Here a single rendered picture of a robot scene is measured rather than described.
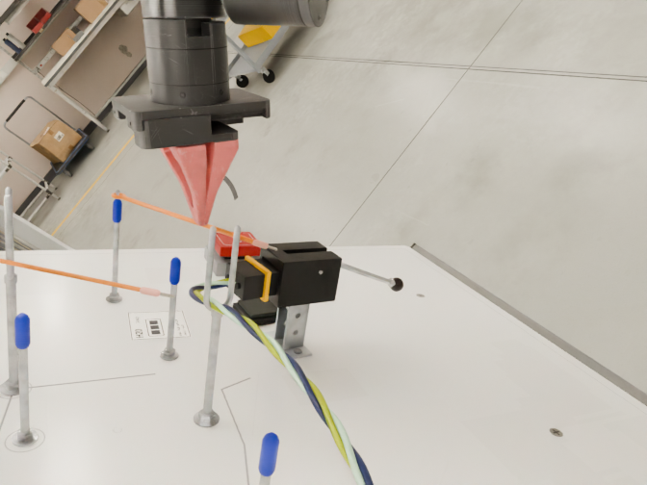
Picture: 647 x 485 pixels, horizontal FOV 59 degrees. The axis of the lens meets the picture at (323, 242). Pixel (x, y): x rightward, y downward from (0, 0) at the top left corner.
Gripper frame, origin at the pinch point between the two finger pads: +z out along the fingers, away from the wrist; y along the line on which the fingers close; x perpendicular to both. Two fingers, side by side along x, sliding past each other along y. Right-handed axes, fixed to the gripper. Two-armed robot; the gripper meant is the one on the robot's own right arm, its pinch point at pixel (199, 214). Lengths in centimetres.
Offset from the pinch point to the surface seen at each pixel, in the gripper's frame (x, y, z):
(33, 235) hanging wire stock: 80, -8, 30
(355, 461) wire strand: -27.2, -3.4, 1.2
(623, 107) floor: 67, 168, 17
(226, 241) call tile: 13.3, 7.3, 9.0
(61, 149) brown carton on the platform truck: 692, 68, 162
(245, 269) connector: -4.3, 1.8, 3.6
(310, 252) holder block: -4.3, 7.8, 3.5
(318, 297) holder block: -5.9, 7.6, 7.0
